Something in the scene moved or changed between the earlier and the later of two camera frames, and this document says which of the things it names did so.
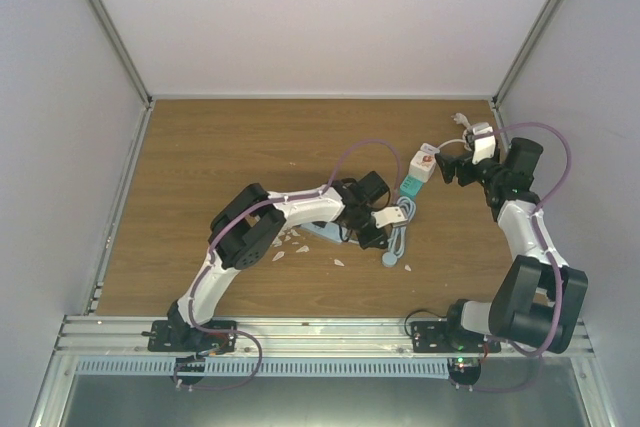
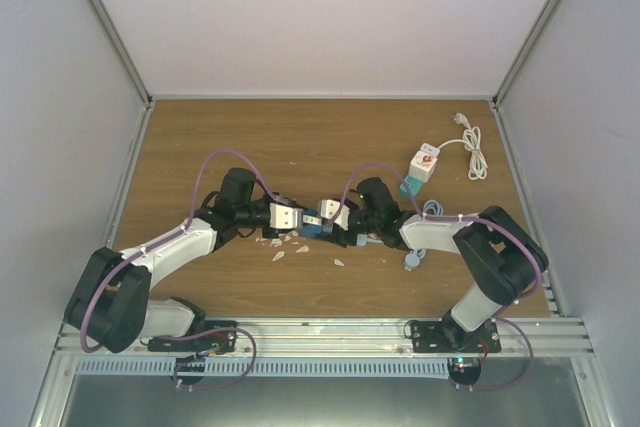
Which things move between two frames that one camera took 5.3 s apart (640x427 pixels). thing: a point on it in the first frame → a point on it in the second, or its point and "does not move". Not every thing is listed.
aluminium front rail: [276, 336] does not move
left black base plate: [177, 336] does not move
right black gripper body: [465, 177] → [342, 238]
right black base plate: [434, 337] does not move
